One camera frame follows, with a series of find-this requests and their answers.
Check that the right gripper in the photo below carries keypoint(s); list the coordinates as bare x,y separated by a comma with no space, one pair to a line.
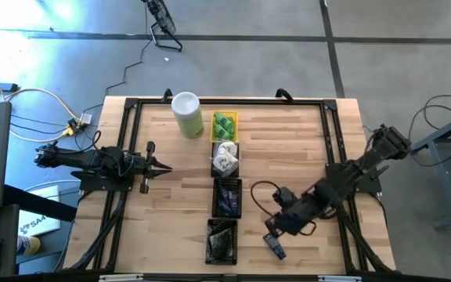
298,217

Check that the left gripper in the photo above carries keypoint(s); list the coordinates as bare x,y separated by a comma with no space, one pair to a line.
138,162

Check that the clear bag with black disc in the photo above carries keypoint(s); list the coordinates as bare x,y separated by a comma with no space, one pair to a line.
219,243
222,229

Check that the clear bag with black mesh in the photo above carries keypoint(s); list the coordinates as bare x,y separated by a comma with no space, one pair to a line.
215,256

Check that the clear vanity pack bag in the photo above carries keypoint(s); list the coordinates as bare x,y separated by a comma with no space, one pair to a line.
222,162

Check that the white round vanity pack bag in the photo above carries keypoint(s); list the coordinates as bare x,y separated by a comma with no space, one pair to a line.
227,148

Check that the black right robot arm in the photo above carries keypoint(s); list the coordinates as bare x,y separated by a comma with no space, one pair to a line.
351,176

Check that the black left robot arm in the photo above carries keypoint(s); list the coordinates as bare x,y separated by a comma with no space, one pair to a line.
88,158

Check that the black plastic basket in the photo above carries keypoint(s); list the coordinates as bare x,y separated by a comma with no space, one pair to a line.
227,182
214,172
235,250

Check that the green white wipes canister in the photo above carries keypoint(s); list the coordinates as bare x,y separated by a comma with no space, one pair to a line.
188,117

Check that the yellow plastic basket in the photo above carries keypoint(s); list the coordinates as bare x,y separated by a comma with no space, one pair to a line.
212,129

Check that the grey power adapter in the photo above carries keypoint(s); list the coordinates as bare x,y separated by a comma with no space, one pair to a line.
85,117

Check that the yellow plug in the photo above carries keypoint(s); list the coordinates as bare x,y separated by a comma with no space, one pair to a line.
69,131

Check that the white cardboard box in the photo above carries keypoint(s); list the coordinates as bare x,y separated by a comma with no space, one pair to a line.
41,225

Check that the black floor fan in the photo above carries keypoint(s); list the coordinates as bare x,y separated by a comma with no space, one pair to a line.
164,21

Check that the black desk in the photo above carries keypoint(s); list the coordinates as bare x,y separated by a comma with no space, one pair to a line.
6,227

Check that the white bracket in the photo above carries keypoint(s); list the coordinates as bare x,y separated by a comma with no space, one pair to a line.
339,279
121,277

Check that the black aluminium table frame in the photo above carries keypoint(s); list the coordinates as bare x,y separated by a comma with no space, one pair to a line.
229,102

